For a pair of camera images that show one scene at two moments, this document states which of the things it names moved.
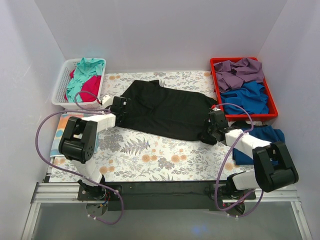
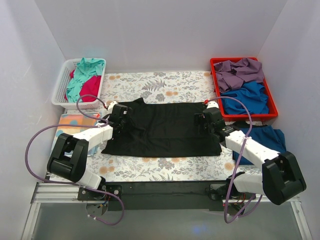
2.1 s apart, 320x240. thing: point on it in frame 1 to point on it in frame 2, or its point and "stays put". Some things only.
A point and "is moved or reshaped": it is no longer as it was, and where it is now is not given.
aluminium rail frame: [67, 192] stays put
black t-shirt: [152, 107] is moved or reshaped
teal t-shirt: [86, 69] stays put
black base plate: [163, 196] stays put
